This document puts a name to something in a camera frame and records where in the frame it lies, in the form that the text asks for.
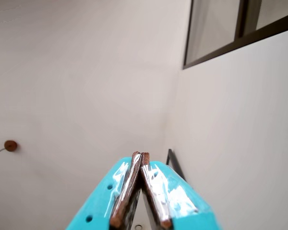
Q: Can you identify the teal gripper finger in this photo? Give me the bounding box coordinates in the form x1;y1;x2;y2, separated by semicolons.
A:
65;150;142;230
140;151;223;230

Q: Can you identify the black metal rail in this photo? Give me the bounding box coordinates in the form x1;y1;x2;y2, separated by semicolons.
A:
166;148;187;183

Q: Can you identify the dark window frame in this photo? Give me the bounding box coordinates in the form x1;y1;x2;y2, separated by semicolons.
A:
182;0;288;70

